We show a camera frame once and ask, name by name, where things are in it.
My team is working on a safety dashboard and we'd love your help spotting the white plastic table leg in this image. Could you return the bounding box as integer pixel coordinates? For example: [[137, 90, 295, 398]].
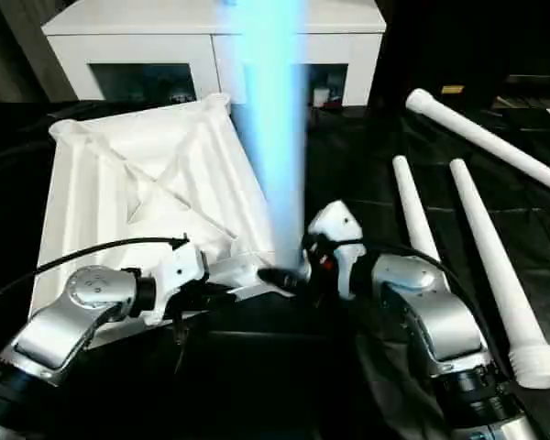
[[404, 88, 550, 199], [448, 158, 550, 391], [214, 0, 311, 277], [391, 155, 442, 263]]

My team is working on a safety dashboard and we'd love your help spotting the white plastic table top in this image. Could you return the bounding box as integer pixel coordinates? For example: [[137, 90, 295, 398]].
[[27, 93, 300, 352]]

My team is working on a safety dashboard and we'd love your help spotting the black mat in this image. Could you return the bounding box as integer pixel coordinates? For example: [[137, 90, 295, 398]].
[[0, 98, 550, 440]]

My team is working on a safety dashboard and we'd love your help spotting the white cabinet with glass doors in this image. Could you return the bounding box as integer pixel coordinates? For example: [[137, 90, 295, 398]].
[[41, 0, 388, 108]]

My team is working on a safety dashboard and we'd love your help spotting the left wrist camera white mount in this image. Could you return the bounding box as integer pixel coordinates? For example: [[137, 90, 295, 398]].
[[144, 239, 211, 327]]

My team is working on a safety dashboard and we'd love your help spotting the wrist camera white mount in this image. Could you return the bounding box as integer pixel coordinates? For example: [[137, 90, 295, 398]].
[[144, 239, 211, 327], [304, 199, 366, 302]]

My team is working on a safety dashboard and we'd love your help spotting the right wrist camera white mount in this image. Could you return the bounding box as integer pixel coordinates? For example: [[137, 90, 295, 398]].
[[304, 199, 366, 302]]

